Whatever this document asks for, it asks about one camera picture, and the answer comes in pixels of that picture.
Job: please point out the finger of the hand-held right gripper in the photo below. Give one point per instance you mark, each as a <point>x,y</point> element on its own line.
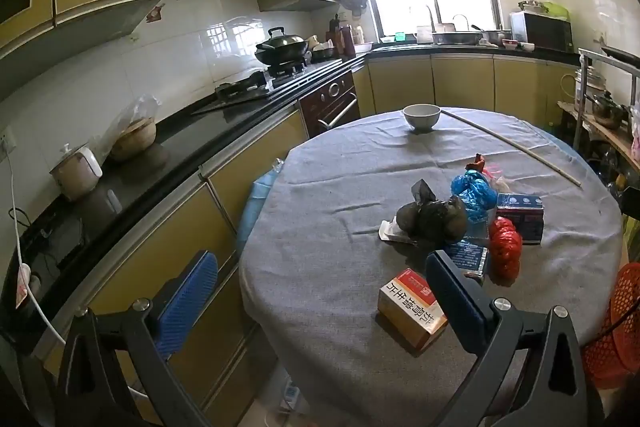
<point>632,202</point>

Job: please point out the blue foil packet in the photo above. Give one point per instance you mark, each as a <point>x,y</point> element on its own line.
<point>467,257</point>

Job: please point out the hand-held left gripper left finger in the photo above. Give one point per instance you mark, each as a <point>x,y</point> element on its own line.
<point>187,297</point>

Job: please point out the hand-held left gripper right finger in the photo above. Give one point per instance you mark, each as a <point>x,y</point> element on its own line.
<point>457,302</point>

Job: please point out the dark red built-in oven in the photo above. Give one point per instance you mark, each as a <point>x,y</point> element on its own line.
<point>330,104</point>

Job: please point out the rounded metal shelf rack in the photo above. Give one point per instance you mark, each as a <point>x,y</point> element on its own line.
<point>612,67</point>

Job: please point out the red plastic mesh basket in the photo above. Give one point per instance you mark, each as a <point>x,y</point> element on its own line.
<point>620,307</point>

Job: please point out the white electric cooker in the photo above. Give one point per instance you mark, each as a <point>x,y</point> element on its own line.
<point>75,174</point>

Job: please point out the black and white microwave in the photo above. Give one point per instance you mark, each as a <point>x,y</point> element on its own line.
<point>545,32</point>

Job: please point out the red plastic bag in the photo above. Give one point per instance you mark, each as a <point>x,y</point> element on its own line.
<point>505,249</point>

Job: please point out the dark plastic bag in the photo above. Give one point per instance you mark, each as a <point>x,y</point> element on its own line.
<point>430,219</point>

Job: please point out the steel pot with lid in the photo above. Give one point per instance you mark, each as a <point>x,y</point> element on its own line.
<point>607,112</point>

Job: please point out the steel steamer pot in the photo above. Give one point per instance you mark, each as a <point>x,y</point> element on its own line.
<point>592,83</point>

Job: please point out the clear bag with brown bowl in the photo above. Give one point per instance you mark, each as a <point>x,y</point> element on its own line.
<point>132,132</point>

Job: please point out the green plastic lid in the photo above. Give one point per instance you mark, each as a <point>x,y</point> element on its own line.
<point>557,11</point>

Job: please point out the dark red container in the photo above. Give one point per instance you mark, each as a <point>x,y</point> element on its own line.
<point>347,43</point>

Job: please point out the long wooden stick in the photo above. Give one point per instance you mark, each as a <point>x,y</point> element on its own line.
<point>510,144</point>

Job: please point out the white bowl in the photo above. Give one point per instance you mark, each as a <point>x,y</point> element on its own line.
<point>421,119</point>

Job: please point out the blue and white medicine box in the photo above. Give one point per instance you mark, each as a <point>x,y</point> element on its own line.
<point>520,219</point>

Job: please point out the grey tablecloth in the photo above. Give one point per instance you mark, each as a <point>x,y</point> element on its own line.
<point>340,187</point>

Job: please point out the black gas stove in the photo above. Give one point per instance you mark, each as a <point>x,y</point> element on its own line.
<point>250,92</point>

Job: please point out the white power strip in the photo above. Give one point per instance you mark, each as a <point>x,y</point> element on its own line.
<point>24,287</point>

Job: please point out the orange and white medicine box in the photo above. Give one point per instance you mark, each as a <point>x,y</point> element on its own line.
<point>405,307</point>

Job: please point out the black frying pan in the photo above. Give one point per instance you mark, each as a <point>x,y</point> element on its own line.
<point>622,53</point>

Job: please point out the white blister pack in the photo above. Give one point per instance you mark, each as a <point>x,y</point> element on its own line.
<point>389,232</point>

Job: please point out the blue plastic bag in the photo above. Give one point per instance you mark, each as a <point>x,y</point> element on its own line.
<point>472,194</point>

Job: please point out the black wok with lid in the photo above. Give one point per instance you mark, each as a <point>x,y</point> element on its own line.
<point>281,46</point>

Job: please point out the steel wash basin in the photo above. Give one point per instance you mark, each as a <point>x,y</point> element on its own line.
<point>457,38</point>

